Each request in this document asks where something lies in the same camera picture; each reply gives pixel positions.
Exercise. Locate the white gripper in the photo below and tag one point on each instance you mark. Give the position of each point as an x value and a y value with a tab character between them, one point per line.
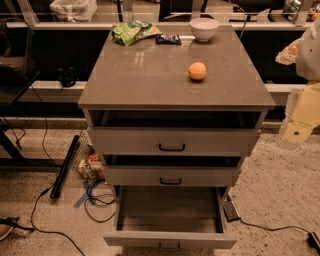
309	58

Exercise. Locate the grey bottom drawer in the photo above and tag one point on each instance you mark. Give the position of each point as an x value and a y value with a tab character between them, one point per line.
169	218

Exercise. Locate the grey drawer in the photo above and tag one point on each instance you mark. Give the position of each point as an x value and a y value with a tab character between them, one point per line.
186	133
219	171
169	218

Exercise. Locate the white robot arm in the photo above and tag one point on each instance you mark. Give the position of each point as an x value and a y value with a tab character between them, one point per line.
308	59

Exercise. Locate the grey drawer cabinet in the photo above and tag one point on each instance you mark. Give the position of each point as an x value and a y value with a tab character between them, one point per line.
151	77

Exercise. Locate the grey top drawer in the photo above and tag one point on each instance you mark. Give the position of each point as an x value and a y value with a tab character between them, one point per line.
186	133

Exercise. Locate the grey middle drawer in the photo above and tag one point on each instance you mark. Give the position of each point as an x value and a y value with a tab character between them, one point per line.
219	171

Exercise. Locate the white bowl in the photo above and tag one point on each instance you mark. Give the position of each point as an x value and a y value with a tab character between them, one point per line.
203	29

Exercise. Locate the orange fruit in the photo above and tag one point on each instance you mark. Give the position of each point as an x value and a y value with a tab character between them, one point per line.
197	71

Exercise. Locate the dark blue snack bar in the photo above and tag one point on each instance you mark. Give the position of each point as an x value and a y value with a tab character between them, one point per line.
168	40

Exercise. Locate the green snack bag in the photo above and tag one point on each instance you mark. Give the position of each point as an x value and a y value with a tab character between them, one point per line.
130	32

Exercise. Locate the white plastic bag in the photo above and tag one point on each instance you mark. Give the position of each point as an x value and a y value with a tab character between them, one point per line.
74	10

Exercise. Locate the black clamp device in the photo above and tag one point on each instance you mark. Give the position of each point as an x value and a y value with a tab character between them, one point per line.
67	78

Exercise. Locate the blue tape strip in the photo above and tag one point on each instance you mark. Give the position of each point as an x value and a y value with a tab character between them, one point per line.
86	185

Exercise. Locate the black bar on floor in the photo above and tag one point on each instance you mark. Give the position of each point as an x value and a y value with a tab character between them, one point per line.
56	189

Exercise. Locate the dark chair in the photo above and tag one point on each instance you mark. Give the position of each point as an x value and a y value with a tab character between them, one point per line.
17	73

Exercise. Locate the wire basket with items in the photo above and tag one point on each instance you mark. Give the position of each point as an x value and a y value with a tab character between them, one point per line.
86	162

